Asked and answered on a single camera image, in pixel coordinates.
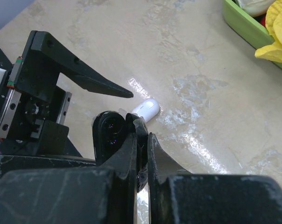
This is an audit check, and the yellow napa cabbage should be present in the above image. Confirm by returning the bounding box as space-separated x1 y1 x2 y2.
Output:
255 0 282 63

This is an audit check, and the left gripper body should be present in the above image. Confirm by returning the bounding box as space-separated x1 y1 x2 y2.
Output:
0 58 72 155

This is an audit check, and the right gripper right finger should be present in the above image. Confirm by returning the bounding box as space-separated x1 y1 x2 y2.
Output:
147 133 282 224

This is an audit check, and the white radish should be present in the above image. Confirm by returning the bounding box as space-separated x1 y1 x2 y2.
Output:
235 0 275 17

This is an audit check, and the white earbud charging case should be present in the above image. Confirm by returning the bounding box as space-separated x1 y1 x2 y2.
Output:
132 98 160 123

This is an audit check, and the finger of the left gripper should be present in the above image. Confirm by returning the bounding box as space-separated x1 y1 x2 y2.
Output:
14 30 134 103

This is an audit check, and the black earbud charging case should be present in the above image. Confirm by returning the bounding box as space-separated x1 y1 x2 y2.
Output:
92 111 148 193

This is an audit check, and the green plastic basin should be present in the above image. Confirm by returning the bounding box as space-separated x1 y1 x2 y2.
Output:
222 0 282 69

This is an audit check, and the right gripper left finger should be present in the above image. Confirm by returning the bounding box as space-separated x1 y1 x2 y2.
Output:
0 113 148 224

